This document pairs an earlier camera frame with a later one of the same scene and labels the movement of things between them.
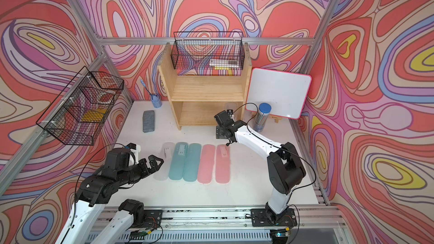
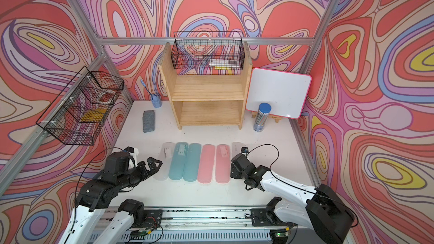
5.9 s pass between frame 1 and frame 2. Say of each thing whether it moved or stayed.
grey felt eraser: stayed
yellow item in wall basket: stayed
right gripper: moved
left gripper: stayed
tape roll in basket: stayed
